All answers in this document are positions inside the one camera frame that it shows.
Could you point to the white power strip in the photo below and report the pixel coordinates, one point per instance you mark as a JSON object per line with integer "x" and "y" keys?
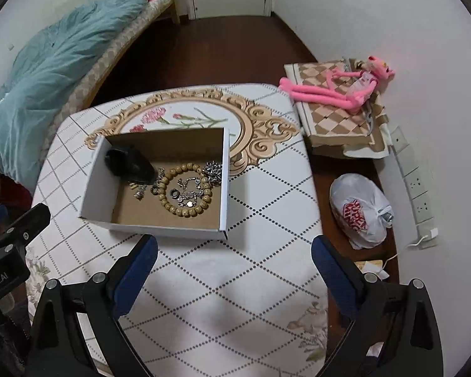
{"x": 416, "y": 188}

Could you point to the white charger plug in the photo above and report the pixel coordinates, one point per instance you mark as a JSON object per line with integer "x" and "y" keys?
{"x": 433, "y": 232}

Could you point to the white plastic bag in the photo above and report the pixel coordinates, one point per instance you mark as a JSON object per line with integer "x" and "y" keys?
{"x": 357, "y": 196}

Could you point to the wooden bed frame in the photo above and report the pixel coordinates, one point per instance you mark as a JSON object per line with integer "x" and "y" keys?
{"x": 174, "y": 8}

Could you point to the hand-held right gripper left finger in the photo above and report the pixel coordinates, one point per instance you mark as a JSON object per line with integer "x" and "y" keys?
{"x": 139, "y": 265}

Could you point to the red bed base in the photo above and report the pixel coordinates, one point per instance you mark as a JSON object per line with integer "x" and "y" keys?
{"x": 11, "y": 192}

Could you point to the black fitness band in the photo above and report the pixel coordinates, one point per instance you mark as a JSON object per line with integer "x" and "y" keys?
{"x": 129, "y": 165}

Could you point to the blue duvet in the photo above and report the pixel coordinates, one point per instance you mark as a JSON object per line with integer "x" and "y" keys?
{"x": 43, "y": 66}

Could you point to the white cardboard box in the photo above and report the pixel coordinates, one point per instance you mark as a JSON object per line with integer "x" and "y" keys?
{"x": 141, "y": 214}

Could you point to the yellow box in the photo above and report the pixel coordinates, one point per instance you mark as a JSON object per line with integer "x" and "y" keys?
{"x": 371, "y": 267}

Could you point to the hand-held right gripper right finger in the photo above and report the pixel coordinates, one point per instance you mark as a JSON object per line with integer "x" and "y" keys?
{"x": 331, "y": 269}

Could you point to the pink plush toy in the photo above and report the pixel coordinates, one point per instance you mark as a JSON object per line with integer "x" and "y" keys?
{"x": 318, "y": 94}

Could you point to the floral diamond-pattern tablecloth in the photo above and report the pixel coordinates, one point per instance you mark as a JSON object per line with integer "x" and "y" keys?
{"x": 219, "y": 282}

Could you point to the checkered folded blanket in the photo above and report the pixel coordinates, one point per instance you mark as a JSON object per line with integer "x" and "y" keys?
{"x": 337, "y": 125}

